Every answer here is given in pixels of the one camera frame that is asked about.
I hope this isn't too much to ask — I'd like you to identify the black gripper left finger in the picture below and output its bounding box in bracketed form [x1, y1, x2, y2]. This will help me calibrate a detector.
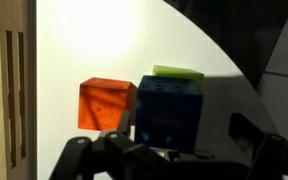
[49, 110, 139, 180]

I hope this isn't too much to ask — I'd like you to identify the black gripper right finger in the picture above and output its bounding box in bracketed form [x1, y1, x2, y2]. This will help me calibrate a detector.
[228, 112, 288, 180]

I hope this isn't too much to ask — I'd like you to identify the dark blue toy block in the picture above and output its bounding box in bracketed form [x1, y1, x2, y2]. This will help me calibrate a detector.
[133, 75, 205, 155]

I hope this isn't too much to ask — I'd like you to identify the orange toy block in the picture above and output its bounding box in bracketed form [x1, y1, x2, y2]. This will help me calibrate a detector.
[77, 77, 138, 131]

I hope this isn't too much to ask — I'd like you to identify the lime green toy block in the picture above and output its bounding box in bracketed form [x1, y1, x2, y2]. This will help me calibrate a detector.
[151, 64, 205, 89]

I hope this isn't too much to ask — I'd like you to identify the light wooden tray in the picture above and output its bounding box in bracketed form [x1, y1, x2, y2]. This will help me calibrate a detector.
[0, 0, 38, 180]

